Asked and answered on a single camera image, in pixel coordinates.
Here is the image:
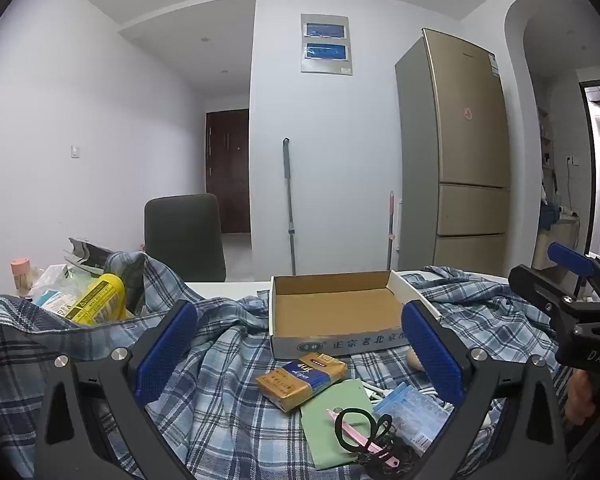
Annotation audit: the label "dark grey chair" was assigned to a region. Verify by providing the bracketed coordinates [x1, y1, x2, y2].
[143, 193, 227, 283]

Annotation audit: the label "beige kitchen counter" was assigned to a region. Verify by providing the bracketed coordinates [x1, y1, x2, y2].
[531, 212, 582, 272]

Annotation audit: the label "blue plaid cloth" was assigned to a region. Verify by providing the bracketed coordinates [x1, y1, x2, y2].
[0, 250, 583, 480]

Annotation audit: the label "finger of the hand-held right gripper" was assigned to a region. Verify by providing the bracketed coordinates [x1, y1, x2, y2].
[547, 241, 600, 306]
[509, 263, 581, 332]

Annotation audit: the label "dark brown door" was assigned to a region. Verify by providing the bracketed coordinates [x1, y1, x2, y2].
[204, 109, 251, 235]

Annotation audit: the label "yellow soft packet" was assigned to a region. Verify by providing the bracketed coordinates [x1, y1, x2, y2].
[256, 352, 350, 414]

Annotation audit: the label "grey mop handle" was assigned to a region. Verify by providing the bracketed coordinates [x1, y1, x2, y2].
[281, 137, 298, 276]

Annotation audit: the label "gold refrigerator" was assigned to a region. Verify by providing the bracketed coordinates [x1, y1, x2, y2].
[393, 28, 512, 272]

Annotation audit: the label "person's right hand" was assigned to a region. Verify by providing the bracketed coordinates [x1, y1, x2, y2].
[565, 374, 594, 427]

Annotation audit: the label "pink broom handle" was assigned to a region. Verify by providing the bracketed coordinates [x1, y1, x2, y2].
[385, 191, 396, 271]

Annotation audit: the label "grey electrical panel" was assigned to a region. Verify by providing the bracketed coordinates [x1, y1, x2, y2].
[299, 13, 354, 76]

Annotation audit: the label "white charger with cable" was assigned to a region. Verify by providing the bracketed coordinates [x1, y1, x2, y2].
[362, 381, 401, 405]

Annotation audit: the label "pink lidded jar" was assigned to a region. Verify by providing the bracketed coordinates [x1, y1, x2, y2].
[10, 258, 34, 297]

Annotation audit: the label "pink plastic stick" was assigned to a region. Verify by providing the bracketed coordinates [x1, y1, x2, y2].
[326, 408, 400, 463]

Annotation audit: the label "clear plastic bag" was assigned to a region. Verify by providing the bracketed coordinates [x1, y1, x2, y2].
[29, 263, 104, 312]

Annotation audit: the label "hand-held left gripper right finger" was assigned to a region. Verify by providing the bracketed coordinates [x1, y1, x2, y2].
[400, 300, 568, 480]

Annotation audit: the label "yellow snack bag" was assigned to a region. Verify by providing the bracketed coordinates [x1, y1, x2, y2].
[64, 273, 127, 326]

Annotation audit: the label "blue hanging cloth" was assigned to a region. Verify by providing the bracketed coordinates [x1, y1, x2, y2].
[539, 199, 562, 232]

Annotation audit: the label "dark magazine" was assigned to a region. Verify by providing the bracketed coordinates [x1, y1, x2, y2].
[64, 237, 117, 277]

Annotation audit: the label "black hair ties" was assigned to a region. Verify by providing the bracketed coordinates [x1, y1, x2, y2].
[334, 407, 417, 477]

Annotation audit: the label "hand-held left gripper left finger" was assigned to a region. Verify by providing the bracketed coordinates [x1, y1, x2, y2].
[34, 299, 201, 480]

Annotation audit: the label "cardboard box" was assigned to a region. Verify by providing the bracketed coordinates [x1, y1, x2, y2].
[269, 269, 444, 360]

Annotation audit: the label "green leather pouch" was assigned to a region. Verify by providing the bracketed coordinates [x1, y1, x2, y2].
[299, 379, 379, 470]

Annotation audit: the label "blue tissue packet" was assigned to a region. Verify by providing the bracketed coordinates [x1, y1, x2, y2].
[374, 382, 454, 454]

